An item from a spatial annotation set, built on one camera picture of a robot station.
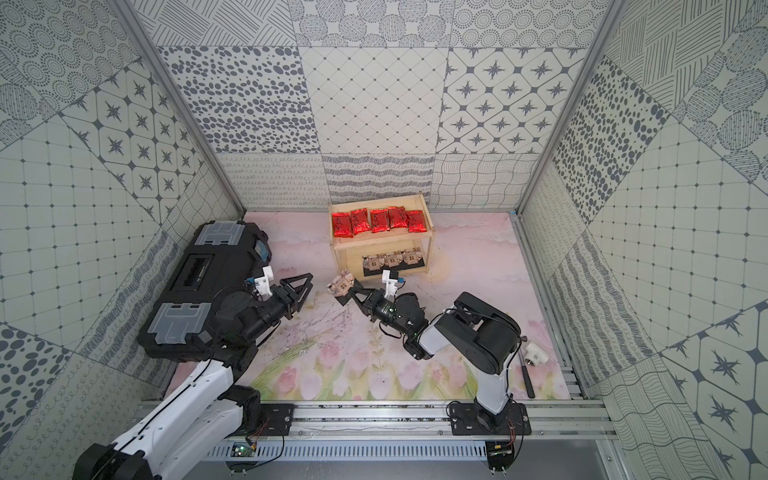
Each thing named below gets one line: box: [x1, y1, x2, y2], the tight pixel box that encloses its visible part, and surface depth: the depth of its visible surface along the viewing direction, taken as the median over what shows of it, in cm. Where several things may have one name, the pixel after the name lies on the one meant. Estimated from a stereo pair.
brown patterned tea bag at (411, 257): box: [404, 251, 418, 265], surface depth 106 cm
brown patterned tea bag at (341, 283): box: [326, 268, 355, 297], surface depth 85 cm
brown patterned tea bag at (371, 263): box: [362, 255, 381, 271], surface depth 105 cm
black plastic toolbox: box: [137, 220, 273, 362], surface depth 81 cm
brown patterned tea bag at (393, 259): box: [387, 251, 399, 268], surface depth 106 cm
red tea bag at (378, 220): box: [370, 208, 387, 233], surface depth 90 cm
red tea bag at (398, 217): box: [387, 206, 409, 229], surface depth 90 cm
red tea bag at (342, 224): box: [332, 212, 353, 238], surface depth 88 cm
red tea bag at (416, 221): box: [405, 210, 428, 233], surface depth 88 cm
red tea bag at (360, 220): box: [350, 208, 371, 235], surface depth 88 cm
